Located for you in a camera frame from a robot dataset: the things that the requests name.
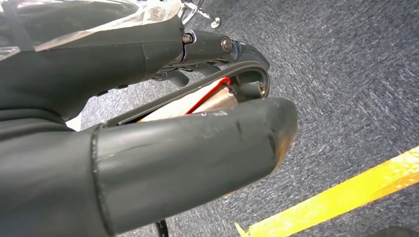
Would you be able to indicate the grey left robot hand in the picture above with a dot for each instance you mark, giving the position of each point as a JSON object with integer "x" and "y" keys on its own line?
{"x": 183, "y": 157}

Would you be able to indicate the clear plastic hand cover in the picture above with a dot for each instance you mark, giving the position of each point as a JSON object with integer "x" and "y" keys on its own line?
{"x": 157, "y": 11}

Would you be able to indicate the chrome chair base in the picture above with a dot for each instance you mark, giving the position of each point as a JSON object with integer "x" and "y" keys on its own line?
{"x": 215, "y": 23}

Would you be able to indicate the yellow floor tape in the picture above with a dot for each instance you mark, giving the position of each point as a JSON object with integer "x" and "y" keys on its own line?
{"x": 327, "y": 202}

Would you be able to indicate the black robot foot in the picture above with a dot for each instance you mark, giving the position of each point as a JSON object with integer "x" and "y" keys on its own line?
{"x": 392, "y": 233}

